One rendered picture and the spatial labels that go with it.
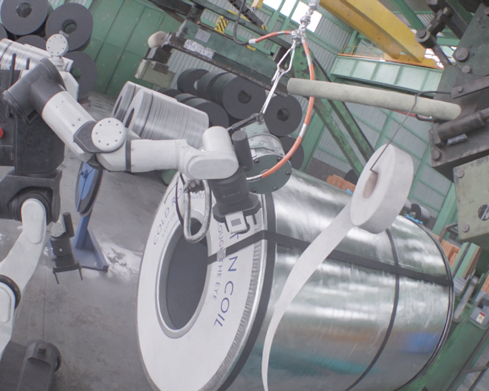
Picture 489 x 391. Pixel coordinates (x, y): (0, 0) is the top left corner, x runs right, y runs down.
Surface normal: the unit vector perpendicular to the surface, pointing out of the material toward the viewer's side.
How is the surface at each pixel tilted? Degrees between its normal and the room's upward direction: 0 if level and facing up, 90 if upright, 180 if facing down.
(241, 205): 115
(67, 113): 60
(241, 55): 90
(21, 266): 90
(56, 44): 88
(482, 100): 90
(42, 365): 0
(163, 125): 71
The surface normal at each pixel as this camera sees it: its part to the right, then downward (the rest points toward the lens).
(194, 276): 0.55, -0.05
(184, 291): 0.59, -0.37
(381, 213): -0.16, 0.58
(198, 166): 0.24, 0.68
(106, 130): 0.27, -0.29
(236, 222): -0.04, -0.25
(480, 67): -0.81, -0.29
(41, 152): 0.37, 0.47
